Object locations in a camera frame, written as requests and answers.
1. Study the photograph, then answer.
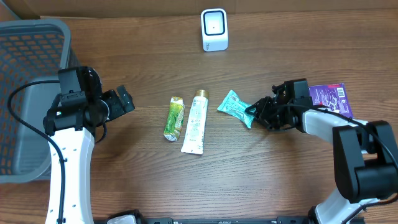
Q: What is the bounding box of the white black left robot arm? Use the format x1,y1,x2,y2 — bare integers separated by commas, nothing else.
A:
44,67,135,223

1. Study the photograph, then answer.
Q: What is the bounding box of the dark grey plastic basket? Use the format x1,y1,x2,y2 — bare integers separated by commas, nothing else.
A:
1,19,79,184

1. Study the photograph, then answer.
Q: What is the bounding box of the brown cardboard backboard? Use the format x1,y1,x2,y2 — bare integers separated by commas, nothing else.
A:
3,0,397,19

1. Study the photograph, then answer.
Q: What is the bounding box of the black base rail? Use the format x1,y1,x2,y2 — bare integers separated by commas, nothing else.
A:
94,209,317,224

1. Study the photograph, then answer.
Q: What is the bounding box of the teal candy wrapper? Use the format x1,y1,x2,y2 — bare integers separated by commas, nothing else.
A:
217,90,254,129

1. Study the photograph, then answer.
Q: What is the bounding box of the purple snack package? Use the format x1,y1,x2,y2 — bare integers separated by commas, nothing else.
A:
309,83,354,118

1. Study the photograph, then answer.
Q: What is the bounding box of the green yellow drink carton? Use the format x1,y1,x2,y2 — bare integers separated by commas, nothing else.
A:
164,96,185,141

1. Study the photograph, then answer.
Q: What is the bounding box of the white barcode scanner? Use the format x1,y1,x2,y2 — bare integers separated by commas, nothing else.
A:
200,8,229,52

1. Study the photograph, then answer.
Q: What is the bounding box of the white tube gold cap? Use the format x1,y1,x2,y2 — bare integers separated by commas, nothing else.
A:
181,90,208,155

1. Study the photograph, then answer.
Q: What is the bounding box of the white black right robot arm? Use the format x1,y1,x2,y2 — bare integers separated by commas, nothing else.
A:
245,79,397,223

